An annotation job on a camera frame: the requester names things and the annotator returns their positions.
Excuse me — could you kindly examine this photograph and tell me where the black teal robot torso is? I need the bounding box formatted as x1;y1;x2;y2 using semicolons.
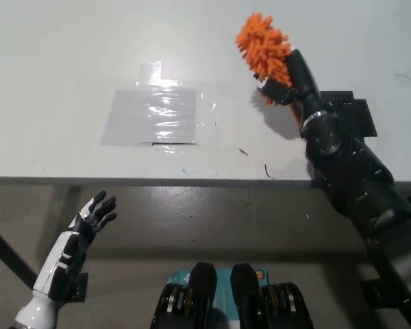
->
150;262;316;329

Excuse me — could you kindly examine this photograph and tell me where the black floor plate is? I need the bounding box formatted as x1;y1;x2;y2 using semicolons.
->
66;272;89;302
359;279;403;311

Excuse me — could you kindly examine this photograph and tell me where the black tape patch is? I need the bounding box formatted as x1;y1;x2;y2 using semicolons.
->
320;90;378;138

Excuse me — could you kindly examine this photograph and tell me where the black table leg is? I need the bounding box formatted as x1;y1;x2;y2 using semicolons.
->
0;219;38;280

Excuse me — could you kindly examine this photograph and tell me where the clear glossy tape layer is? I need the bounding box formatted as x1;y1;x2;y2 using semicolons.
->
138;60;216;151

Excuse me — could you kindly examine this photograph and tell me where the orange microfibre duster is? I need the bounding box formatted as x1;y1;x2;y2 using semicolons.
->
235;12;304;133

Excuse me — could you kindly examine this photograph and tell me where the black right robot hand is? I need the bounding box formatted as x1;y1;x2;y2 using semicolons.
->
255;49;335;127

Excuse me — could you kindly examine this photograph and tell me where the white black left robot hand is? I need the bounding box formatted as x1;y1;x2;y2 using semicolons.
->
15;190;119;325

